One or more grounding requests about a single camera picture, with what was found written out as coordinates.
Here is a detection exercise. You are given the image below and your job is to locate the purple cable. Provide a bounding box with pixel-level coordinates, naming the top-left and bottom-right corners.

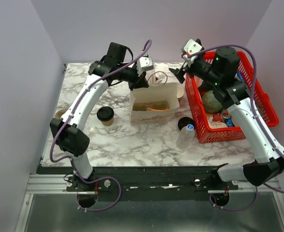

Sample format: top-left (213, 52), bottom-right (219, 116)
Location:
top-left (183, 43), bottom-right (284, 211)
top-left (49, 39), bottom-right (153, 212)

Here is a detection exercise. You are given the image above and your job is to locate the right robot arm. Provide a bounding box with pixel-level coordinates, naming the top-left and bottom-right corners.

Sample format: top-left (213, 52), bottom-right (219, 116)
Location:
top-left (170, 39), bottom-right (284, 189)

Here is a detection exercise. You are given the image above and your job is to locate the black coffee cup lid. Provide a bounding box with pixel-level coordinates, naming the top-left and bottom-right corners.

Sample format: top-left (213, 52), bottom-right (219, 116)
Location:
top-left (97, 106), bottom-right (114, 122)

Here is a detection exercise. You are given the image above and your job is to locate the brown paper coffee cup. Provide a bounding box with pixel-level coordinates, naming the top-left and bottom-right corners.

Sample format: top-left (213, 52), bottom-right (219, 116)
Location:
top-left (101, 118), bottom-right (114, 127)

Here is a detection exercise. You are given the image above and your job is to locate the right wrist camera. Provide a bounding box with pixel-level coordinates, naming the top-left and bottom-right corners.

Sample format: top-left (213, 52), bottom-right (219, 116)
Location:
top-left (181, 39), bottom-right (203, 68)

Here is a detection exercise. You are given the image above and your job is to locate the red plastic basket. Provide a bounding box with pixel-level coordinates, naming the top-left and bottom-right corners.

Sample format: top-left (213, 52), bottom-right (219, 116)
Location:
top-left (185, 51), bottom-right (279, 144)

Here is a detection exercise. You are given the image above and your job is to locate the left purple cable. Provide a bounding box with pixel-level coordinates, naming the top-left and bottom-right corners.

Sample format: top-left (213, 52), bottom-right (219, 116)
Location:
top-left (49, 39), bottom-right (153, 212)

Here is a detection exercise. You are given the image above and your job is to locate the stack of black lids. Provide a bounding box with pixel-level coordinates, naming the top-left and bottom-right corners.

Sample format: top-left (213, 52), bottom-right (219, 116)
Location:
top-left (178, 117), bottom-right (195, 130)

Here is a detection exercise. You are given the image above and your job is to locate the paper takeout bag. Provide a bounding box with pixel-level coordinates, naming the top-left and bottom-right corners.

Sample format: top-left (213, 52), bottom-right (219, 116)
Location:
top-left (129, 71), bottom-right (179, 124)

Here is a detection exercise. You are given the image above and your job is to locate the aluminium frame rail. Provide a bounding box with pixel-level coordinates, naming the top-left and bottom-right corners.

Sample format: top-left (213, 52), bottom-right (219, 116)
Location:
top-left (25, 172), bottom-right (282, 194)

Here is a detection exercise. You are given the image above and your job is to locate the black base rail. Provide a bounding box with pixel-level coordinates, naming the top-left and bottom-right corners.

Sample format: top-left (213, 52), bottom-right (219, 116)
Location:
top-left (67, 166), bottom-right (238, 202)

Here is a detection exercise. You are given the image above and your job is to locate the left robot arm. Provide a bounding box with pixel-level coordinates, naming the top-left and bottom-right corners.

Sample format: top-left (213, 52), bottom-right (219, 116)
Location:
top-left (50, 40), bottom-right (153, 191)

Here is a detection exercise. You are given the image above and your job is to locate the green melon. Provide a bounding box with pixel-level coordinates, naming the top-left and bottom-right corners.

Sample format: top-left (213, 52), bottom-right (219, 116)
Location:
top-left (202, 90), bottom-right (223, 114)

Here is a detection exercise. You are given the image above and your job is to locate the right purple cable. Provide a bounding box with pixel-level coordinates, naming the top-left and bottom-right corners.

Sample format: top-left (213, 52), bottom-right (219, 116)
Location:
top-left (183, 43), bottom-right (284, 211)

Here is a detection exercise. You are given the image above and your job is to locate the clear plastic water bottle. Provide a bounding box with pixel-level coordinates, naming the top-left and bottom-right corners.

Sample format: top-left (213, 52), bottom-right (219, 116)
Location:
top-left (176, 124), bottom-right (195, 150)

